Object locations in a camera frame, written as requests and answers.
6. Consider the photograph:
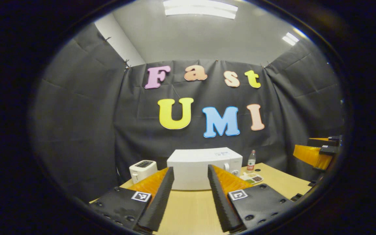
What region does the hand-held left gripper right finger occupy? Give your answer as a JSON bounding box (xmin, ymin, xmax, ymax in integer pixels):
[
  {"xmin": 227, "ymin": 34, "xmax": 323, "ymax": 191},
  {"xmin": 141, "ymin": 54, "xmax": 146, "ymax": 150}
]
[{"xmin": 208, "ymin": 164, "xmax": 294, "ymax": 233}]

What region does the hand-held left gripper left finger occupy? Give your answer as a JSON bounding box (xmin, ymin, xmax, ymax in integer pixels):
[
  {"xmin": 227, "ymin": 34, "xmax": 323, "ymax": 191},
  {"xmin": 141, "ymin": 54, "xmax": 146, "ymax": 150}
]
[{"xmin": 90, "ymin": 166, "xmax": 175, "ymax": 233}]

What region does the white microwave oven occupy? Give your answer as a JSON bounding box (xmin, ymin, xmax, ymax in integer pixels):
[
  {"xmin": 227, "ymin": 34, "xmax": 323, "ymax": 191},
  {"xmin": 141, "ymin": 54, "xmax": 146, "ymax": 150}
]
[{"xmin": 167, "ymin": 148, "xmax": 243, "ymax": 191}]

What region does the white toaster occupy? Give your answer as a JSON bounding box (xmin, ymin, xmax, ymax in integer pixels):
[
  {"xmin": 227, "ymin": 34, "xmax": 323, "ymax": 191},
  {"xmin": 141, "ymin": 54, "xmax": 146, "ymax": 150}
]
[{"xmin": 129, "ymin": 160, "xmax": 158, "ymax": 184}]

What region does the white divided dish of beans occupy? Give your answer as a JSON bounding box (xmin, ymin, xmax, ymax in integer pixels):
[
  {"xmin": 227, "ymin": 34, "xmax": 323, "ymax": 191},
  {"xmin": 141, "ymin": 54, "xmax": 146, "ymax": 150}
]
[{"xmin": 239, "ymin": 173, "xmax": 264, "ymax": 185}]

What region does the clear plastic water bottle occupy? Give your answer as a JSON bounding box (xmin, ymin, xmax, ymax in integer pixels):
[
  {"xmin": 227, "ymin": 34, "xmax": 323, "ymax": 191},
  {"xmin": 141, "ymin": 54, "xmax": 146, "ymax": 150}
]
[{"xmin": 247, "ymin": 150, "xmax": 257, "ymax": 173}]

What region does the black backdrop cloth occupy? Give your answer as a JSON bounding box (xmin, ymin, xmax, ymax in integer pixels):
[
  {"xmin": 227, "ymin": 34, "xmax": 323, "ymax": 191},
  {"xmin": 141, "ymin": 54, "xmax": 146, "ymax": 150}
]
[{"xmin": 28, "ymin": 24, "xmax": 345, "ymax": 203}]

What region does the small ceiling light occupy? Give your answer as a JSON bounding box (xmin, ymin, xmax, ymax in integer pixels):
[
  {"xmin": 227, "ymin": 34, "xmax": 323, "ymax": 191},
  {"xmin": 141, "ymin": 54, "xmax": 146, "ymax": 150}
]
[{"xmin": 282, "ymin": 32, "xmax": 300, "ymax": 46}]

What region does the large ceiling light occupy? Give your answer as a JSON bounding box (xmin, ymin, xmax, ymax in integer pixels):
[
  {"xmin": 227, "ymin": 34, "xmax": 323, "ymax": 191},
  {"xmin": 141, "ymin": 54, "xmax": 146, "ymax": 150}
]
[{"xmin": 163, "ymin": 0, "xmax": 238, "ymax": 20}]

